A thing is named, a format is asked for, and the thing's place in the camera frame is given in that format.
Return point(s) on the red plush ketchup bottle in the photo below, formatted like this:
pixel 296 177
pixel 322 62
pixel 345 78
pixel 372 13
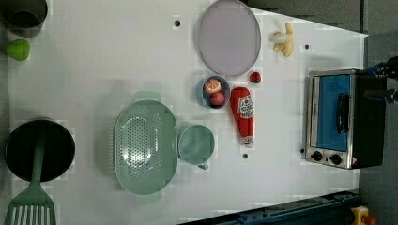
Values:
pixel 242 109

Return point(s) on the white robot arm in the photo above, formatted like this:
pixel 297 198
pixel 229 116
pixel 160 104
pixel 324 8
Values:
pixel 385 70

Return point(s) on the green oval strainer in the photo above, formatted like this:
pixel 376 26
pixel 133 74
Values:
pixel 145 147

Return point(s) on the toy red apple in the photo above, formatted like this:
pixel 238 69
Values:
pixel 217 99

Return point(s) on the small blue bowl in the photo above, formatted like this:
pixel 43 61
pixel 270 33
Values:
pixel 203 97

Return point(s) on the toy orange slice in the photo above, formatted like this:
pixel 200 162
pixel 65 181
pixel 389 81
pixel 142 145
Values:
pixel 212 86

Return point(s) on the light green cup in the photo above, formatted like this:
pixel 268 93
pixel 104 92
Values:
pixel 196 145

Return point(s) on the toy strawberry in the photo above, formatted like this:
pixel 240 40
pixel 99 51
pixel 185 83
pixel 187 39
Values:
pixel 255 77

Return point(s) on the lavender round plate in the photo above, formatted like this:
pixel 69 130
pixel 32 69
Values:
pixel 229 37

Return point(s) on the toy peeled banana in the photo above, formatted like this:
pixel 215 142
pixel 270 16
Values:
pixel 283 42

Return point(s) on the black frying pan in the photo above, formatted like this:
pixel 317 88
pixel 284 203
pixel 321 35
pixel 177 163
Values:
pixel 59 149

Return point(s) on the silver toaster oven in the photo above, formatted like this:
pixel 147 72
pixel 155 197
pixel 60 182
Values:
pixel 345 121

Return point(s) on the green slotted spatula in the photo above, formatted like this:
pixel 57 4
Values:
pixel 33 206

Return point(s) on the green toy pepper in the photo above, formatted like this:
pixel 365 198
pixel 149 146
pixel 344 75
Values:
pixel 18 49

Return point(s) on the dark grey pot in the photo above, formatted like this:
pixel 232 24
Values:
pixel 24 18

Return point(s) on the blue metal frame rail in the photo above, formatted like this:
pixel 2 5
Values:
pixel 331 209

